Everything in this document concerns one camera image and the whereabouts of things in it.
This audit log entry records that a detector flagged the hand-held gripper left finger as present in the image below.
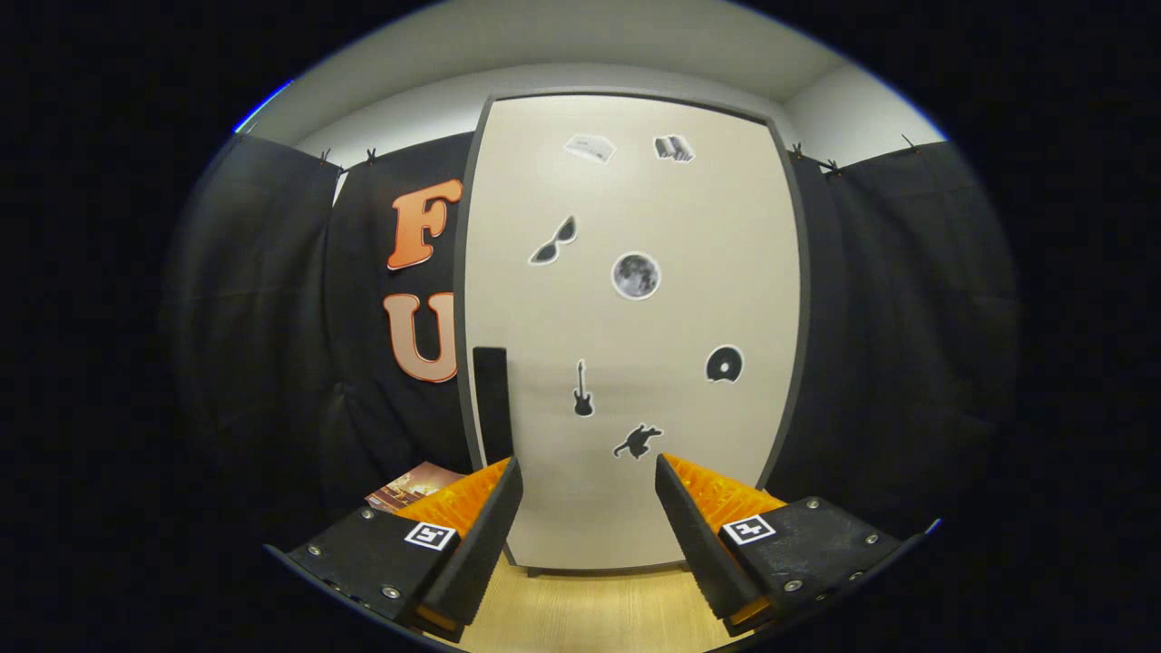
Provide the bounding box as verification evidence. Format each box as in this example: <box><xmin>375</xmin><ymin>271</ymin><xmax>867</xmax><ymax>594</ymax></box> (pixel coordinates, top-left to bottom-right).
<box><xmin>265</xmin><ymin>456</ymin><xmax>525</xmax><ymax>643</ymax></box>

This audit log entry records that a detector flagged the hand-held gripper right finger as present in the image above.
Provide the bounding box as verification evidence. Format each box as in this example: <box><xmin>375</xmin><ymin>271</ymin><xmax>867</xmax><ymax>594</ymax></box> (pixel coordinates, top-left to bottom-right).
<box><xmin>655</xmin><ymin>453</ymin><xmax>908</xmax><ymax>636</ymax></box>

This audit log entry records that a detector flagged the beige shoe cabinet door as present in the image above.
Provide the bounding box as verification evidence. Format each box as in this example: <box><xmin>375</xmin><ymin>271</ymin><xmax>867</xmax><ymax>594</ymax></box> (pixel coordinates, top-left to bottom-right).
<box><xmin>463</xmin><ymin>93</ymin><xmax>804</xmax><ymax>572</ymax></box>

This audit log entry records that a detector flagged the grey shoe cabinet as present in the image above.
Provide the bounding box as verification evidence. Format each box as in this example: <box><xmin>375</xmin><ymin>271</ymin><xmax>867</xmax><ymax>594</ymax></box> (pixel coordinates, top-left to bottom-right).
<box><xmin>451</xmin><ymin>86</ymin><xmax>813</xmax><ymax>579</ymax></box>

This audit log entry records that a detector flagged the brown book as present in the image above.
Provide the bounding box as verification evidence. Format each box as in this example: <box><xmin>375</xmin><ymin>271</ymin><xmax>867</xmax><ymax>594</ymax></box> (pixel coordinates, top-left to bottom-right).
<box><xmin>365</xmin><ymin>461</ymin><xmax>468</xmax><ymax>515</ymax></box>

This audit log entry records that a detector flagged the black backdrop cloth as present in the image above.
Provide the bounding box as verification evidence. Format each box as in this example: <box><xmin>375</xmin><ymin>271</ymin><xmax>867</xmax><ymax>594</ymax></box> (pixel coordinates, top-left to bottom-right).
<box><xmin>163</xmin><ymin>134</ymin><xmax>1021</xmax><ymax>545</ymax></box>

